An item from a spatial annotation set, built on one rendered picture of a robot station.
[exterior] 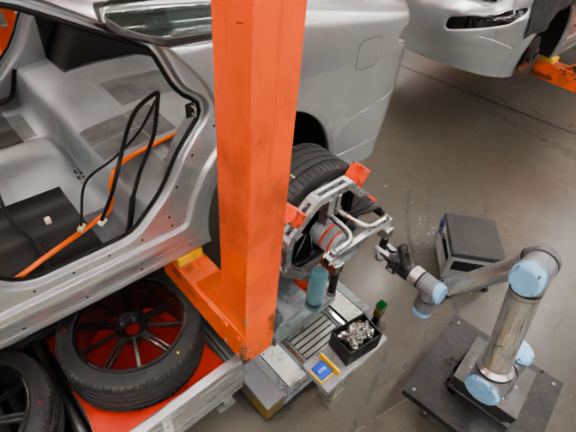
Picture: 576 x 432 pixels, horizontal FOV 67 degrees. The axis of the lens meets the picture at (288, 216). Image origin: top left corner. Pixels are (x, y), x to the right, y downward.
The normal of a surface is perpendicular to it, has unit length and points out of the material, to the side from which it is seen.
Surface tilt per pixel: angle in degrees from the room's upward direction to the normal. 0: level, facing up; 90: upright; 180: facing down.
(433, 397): 0
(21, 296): 91
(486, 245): 0
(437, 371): 0
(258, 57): 90
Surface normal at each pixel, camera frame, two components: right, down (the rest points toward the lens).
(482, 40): -0.24, 0.64
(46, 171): 0.56, -0.05
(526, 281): -0.75, 0.26
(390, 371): 0.08, -0.73
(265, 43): 0.67, 0.55
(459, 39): -0.47, 0.56
